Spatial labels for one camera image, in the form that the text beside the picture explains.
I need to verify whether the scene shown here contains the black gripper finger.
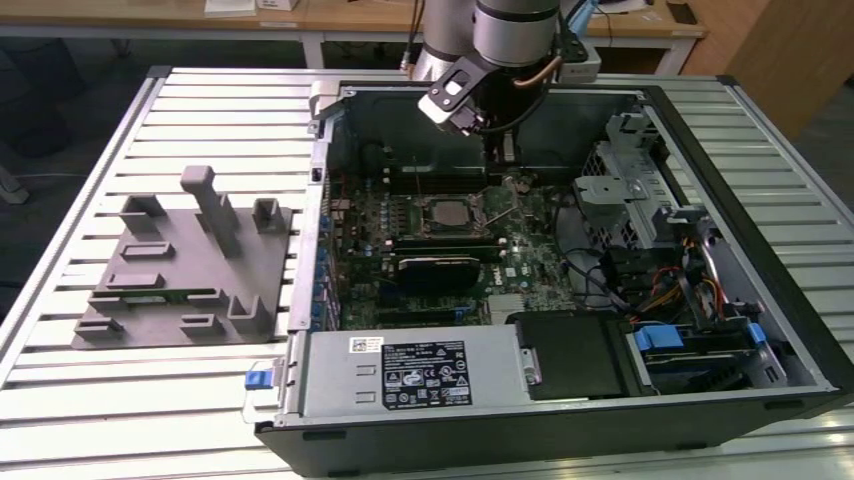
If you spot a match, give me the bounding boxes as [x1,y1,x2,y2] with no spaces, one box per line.
[483,127,522,178]

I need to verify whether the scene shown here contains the silver CPU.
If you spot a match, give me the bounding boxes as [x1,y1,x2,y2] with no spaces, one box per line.
[432,199,476,227]

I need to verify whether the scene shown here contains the CPU socket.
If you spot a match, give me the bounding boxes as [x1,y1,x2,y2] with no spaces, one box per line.
[416,192,494,237]

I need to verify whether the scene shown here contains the green motherboard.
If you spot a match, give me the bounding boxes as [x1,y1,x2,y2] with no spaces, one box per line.
[319,164,582,331]

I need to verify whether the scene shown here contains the perforated metal drive cage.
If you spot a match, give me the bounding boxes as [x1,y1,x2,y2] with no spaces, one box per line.
[570,112,679,254]

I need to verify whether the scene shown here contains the pale blue teach pendant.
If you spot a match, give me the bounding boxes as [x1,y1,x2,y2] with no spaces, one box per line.
[564,0,600,39]

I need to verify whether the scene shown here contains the black graphics card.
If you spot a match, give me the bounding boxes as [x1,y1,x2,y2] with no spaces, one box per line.
[394,255,482,295]

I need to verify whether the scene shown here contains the silver chipset heatsink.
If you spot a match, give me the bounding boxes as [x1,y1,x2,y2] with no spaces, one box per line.
[488,293,530,325]

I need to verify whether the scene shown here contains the black expansion slot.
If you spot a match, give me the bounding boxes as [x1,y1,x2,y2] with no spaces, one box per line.
[378,308,450,326]

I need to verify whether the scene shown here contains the wooden cabinet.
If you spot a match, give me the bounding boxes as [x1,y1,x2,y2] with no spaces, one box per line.
[683,0,854,141]

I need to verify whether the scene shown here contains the black plastic shroud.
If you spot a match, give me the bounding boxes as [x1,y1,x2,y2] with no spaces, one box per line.
[504,309,634,402]

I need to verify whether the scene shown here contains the blue disk carrier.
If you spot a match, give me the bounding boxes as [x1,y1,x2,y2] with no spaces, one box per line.
[631,323,687,355]

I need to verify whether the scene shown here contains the grey power supply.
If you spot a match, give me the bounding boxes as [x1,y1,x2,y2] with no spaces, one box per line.
[279,324,535,419]

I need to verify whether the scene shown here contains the grey parts rack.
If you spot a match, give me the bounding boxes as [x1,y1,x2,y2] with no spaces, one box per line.
[69,164,299,351]

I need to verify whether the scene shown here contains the wooden desk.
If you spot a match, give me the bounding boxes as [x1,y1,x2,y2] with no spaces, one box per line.
[0,0,710,71]

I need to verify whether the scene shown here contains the black PC case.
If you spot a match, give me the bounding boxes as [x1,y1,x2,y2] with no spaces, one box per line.
[252,72,854,479]

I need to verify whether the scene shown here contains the white wrist camera black face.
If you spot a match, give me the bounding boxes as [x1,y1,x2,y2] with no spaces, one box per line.
[418,62,492,136]

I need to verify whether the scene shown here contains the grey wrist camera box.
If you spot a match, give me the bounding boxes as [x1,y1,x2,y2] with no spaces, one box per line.
[556,29,602,84]

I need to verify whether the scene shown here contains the grey metal case handle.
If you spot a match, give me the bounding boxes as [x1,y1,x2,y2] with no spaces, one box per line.
[307,78,356,132]

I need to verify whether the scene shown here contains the coloured power wire bundle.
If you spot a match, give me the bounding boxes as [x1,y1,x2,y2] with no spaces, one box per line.
[638,263,730,321]

